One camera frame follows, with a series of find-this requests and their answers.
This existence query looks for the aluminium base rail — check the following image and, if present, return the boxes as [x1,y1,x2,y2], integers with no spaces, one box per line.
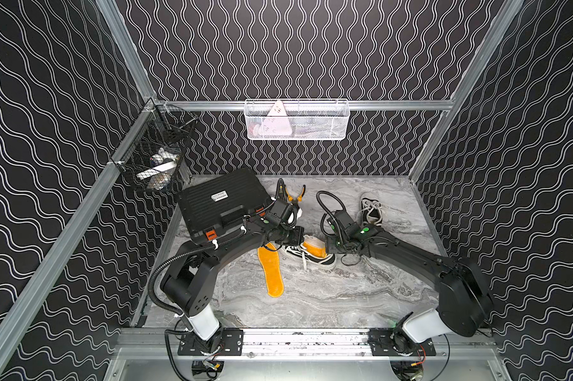
[177,328,437,360]

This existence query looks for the white items in black basket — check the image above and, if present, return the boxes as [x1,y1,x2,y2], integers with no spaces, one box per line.
[136,148,181,191]

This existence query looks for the orange handled pliers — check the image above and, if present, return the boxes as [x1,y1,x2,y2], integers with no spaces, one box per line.
[286,184,307,206]

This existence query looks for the black wire wall basket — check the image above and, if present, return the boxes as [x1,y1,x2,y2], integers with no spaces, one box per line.
[117,105,199,193]

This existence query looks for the black canvas sneaker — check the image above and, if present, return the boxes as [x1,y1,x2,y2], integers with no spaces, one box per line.
[361,192,383,226]
[280,235,336,271]

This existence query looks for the orange insole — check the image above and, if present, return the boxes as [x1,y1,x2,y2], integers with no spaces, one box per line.
[302,236,327,259]
[257,243,284,298]

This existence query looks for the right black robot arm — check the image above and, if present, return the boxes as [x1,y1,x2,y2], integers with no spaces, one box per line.
[316,190,494,352]

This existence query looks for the black plastic tool case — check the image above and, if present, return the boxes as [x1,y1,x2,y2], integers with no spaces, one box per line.
[179,168,272,244]

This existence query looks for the pink triangle card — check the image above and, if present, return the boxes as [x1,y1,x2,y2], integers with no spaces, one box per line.
[267,99,287,117]

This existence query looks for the white wire wall basket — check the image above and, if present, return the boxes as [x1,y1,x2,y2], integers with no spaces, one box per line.
[244,98,351,141]

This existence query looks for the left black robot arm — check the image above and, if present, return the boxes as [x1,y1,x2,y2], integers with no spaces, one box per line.
[148,179,304,341]

